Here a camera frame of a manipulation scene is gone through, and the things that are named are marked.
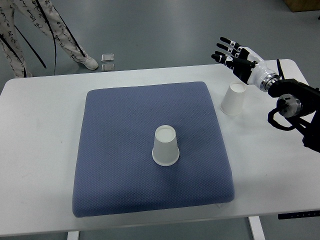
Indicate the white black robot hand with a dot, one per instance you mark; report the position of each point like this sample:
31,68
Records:
245,64

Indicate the white paper cup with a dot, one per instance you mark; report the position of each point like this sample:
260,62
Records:
232,103
165,150

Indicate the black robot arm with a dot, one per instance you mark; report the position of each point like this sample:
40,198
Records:
299,104

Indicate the brown cardboard box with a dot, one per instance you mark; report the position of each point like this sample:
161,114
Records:
303,5

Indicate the lower silver floor plate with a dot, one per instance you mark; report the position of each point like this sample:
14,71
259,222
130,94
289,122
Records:
107,67

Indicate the silver floor plate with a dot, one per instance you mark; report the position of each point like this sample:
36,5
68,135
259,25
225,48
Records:
107,57
107,67

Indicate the upper silver floor plate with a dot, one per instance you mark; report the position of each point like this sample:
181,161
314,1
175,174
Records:
107,57

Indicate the black table control panel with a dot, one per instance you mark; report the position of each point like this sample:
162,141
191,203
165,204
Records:
298,215

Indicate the white table leg right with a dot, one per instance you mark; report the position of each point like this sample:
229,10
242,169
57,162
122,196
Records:
256,228

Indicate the white table leg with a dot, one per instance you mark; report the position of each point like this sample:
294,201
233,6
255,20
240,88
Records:
73,235
256,228

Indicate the blue square cushion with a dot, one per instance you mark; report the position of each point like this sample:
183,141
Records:
115,172

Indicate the white table leg left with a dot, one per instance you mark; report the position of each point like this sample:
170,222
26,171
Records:
73,235

